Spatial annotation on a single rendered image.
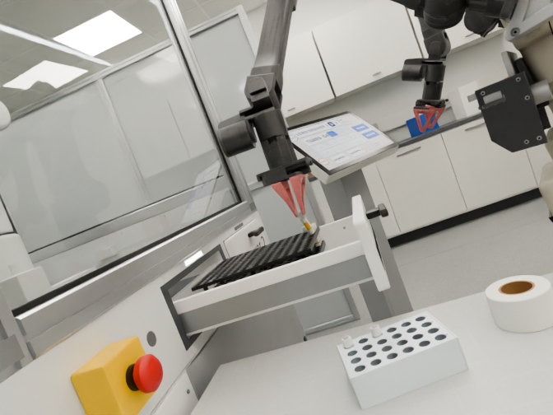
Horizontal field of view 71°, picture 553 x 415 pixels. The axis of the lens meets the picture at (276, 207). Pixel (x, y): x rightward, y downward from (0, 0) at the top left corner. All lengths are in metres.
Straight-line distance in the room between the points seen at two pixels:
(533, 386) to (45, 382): 0.47
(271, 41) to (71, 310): 0.64
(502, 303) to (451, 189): 3.36
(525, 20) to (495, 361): 0.62
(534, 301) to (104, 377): 0.47
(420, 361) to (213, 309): 0.33
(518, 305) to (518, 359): 0.06
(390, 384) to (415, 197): 3.37
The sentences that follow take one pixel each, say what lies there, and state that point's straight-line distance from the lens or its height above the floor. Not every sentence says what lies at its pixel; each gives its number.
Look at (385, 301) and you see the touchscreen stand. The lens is 1.78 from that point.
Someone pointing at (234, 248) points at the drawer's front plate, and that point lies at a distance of 0.94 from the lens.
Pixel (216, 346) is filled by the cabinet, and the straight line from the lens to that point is 0.78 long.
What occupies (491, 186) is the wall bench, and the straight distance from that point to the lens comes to 3.98.
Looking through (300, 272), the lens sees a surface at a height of 0.88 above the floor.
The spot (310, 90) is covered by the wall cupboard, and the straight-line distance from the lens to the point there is 4.09.
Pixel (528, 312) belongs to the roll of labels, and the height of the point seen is 0.78.
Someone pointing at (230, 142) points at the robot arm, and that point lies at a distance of 0.74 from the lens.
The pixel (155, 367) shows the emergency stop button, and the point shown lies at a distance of 0.48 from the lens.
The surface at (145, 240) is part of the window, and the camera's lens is 0.70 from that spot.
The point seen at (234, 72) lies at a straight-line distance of 2.53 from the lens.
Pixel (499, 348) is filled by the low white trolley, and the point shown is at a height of 0.76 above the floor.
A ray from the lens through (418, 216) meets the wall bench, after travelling 3.82.
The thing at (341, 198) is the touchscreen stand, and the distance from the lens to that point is 1.68.
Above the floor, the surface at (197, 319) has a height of 0.86.
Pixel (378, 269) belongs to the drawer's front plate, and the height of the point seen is 0.85.
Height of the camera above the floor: 1.03
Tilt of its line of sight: 4 degrees down
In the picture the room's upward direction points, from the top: 21 degrees counter-clockwise
